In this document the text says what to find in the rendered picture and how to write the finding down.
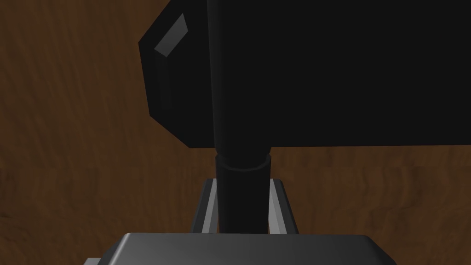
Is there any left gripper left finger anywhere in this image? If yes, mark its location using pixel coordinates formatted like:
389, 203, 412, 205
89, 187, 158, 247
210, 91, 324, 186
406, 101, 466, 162
190, 178, 220, 234

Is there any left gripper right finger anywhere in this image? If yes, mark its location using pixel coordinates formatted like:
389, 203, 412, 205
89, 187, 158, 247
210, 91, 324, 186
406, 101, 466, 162
267, 178, 299, 235

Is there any black pan with handle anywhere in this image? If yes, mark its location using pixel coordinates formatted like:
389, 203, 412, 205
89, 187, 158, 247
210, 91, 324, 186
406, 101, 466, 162
138, 0, 471, 234

